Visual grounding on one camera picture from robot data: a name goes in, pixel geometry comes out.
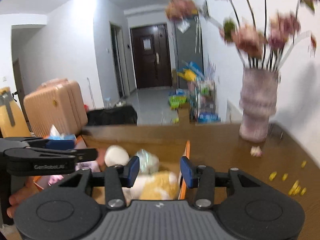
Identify yellow thermos jug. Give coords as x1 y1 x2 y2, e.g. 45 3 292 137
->
0 87 31 138

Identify small cardboard box on floor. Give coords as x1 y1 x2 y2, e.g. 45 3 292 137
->
177 103 190 126

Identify dried pink rose bouquet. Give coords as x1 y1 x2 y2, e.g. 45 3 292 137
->
164 0 320 72

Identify red cardboard box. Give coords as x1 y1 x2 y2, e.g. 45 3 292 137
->
32 134 191 204

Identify grey refrigerator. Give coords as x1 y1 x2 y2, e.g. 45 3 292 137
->
173 16 204 73

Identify yellow white plush toy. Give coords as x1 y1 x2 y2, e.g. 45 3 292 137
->
122 171 180 205

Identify white mesh bath ball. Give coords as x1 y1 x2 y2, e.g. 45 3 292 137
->
135 149 159 174

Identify white round sponge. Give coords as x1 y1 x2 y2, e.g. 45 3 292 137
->
104 145 130 167

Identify person left hand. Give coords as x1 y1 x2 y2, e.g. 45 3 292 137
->
7 177 39 218

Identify blue tissue pack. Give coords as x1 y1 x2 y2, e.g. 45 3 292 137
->
48 125 76 141

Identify black bag on floor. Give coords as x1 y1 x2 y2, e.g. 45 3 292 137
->
87 105 138 126

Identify pink ceramic vase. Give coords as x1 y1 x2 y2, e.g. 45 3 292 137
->
239 68 279 143

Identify metal trolley rack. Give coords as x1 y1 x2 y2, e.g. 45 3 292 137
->
190 78 220 124

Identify yellow petals on table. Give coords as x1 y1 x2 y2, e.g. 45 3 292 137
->
280 160 307 196

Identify yellow toy on pile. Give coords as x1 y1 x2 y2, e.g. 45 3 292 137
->
177 69 197 82

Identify dark brown door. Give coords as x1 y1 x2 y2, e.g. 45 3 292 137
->
130 23 172 89

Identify purple fluffy headband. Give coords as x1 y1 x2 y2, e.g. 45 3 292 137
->
48 161 100 186

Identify pink ribbed suitcase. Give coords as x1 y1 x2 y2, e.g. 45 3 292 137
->
23 79 88 137

